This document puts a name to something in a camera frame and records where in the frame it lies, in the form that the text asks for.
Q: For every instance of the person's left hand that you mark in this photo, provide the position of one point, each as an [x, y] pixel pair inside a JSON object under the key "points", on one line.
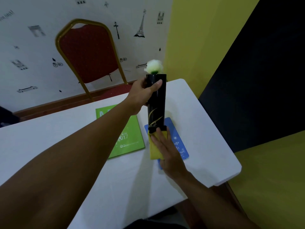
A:
{"points": [[139, 95]]}

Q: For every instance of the person's right hand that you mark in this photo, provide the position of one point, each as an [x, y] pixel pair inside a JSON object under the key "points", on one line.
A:
{"points": [[170, 157]]}

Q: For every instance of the person's right fingers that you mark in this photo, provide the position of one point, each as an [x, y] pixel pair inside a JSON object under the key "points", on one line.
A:
{"points": [[163, 143]]}

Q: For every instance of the person's left thumb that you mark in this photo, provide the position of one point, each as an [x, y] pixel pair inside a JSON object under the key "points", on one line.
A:
{"points": [[154, 87]]}

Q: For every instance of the yellow cleaning cloth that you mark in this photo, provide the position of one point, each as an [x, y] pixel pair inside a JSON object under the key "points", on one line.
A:
{"points": [[156, 146]]}

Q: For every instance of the tall black vase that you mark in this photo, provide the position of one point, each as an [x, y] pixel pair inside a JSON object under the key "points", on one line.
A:
{"points": [[156, 102]]}

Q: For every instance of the person's right forearm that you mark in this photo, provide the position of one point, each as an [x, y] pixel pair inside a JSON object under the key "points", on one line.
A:
{"points": [[212, 205]]}

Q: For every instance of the person's left forearm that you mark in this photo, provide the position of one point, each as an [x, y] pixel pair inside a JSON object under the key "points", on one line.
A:
{"points": [[64, 169]]}

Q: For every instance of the blue rectangular mat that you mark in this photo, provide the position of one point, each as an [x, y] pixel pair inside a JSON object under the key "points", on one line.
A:
{"points": [[177, 138]]}

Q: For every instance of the white artificial flower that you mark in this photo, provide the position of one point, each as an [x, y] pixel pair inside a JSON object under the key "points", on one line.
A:
{"points": [[154, 66]]}

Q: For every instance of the green book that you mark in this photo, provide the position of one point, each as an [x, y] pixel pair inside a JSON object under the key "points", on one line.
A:
{"points": [[127, 138]]}

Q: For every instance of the person's dark clothing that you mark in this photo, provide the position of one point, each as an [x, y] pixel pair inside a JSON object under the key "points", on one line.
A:
{"points": [[154, 224]]}

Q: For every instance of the red chair with gold frame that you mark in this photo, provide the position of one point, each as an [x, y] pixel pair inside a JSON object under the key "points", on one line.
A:
{"points": [[89, 54]]}

